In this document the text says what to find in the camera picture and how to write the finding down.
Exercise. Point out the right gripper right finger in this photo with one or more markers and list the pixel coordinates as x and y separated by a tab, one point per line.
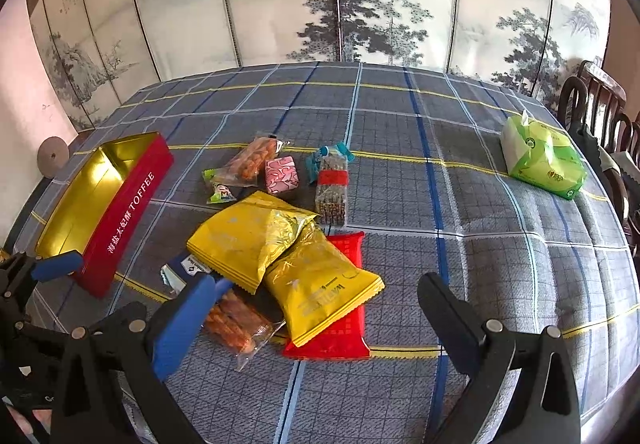
544	406

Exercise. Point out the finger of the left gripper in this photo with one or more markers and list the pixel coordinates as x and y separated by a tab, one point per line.
54	267
129	320

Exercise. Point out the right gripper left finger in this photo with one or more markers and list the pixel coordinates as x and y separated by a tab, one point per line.
93	409

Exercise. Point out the clear orange snack bag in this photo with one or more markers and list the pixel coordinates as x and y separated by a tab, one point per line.
244	323

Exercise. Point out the yellow snack bag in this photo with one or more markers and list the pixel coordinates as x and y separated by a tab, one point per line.
240	242
316	285

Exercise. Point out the red snack packet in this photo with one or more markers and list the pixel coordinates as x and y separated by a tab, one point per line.
344	339

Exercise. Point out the grey stick pack red band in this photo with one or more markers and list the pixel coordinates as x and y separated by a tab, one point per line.
332	188

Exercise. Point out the blue soda cracker pack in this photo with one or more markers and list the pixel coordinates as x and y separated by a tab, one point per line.
180	270

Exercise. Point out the clear bag orange snacks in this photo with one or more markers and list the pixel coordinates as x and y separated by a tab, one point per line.
244	169

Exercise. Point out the red gold toffee tin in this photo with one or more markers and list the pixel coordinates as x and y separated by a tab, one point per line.
102	206

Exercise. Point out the round stone disc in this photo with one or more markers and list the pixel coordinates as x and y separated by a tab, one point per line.
52	155

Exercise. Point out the green long candy wrapper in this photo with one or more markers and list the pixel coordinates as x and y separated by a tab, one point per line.
218	193

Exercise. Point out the plaid blue grey tablecloth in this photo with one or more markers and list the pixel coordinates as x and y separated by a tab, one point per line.
428	189

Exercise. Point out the pink patterned small packet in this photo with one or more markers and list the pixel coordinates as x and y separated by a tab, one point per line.
281	175

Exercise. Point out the teal small wrapper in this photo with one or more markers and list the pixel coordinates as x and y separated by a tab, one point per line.
312	162

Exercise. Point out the green tissue pack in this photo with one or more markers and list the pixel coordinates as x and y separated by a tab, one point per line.
537	154

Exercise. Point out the painted folding screen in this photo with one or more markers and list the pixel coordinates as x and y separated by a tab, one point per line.
98	53

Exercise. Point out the dark wooden chair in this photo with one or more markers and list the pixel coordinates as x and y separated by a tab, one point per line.
592	110

